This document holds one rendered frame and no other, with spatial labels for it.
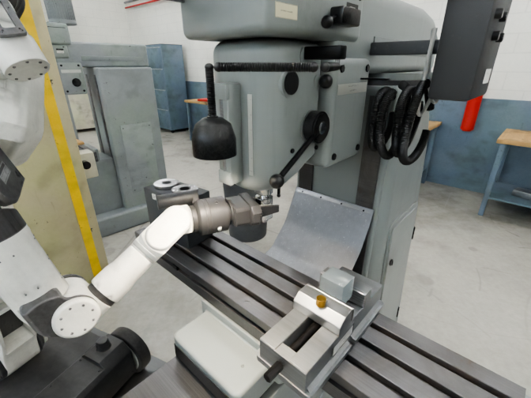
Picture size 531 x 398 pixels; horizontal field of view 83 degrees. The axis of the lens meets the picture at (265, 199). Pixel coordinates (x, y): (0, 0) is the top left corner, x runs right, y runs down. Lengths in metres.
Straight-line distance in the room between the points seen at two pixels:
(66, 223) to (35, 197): 0.25
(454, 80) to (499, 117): 4.03
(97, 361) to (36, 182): 1.31
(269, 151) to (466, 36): 0.43
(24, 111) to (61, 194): 1.70
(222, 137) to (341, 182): 0.68
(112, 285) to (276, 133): 0.46
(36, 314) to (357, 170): 0.89
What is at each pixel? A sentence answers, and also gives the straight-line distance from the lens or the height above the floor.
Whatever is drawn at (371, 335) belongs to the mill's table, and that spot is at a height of 0.99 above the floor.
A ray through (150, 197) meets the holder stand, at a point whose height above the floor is 1.14.
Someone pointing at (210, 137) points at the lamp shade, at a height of 1.48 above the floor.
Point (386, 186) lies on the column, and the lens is 1.05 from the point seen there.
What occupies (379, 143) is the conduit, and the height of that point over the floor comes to 1.41.
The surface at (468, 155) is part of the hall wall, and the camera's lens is 4.89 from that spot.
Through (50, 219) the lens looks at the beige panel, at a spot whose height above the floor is 0.66.
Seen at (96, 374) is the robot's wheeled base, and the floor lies 0.59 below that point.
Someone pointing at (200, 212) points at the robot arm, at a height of 1.27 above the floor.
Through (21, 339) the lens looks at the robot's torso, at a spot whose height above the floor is 0.75.
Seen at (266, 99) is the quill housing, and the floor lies 1.52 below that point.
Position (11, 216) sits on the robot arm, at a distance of 0.65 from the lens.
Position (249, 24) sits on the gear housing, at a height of 1.65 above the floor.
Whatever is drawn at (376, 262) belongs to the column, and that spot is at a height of 0.93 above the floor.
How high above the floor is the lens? 1.58
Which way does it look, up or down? 24 degrees down
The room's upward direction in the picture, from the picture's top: straight up
